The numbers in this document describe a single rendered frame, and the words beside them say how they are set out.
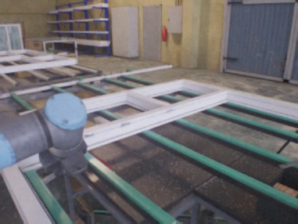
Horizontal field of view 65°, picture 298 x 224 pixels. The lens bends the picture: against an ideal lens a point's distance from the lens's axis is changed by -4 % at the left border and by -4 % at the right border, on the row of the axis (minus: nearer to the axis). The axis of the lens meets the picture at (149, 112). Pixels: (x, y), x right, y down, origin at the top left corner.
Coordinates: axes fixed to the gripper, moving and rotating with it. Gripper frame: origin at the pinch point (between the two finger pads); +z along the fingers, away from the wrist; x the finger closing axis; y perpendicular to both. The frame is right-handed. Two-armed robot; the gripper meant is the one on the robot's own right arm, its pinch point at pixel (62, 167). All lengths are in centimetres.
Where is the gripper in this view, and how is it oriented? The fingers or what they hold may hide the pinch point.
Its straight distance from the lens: 84.8
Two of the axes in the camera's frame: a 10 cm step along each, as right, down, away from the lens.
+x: -7.5, 3.5, -5.6
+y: -5.9, -7.5, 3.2
